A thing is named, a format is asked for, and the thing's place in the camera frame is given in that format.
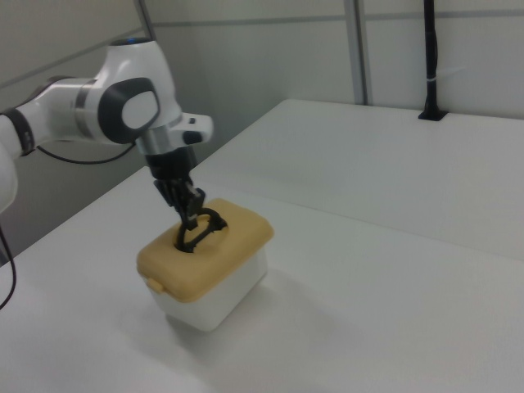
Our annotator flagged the black mounting pole with base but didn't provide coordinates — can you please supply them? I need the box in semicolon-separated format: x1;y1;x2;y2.
417;0;448;122

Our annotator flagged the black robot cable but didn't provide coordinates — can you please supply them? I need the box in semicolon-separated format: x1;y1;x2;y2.
0;140;138;311

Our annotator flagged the black lid handle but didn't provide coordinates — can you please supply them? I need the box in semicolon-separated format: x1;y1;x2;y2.
176;207;228;253

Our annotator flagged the white zip tie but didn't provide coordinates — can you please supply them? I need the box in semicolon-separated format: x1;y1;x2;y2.
424;65;468;84

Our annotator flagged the grey partition post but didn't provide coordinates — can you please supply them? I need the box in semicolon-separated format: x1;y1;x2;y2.
344;0;370;106
136;0;160;42

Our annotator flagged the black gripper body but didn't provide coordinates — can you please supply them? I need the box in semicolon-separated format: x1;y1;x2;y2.
142;146;197;184

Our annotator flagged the tan case lid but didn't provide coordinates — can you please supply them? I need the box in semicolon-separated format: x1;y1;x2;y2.
135;197;274;305

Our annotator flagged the black cable strap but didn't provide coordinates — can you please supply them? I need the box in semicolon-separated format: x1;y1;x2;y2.
5;106;37;157

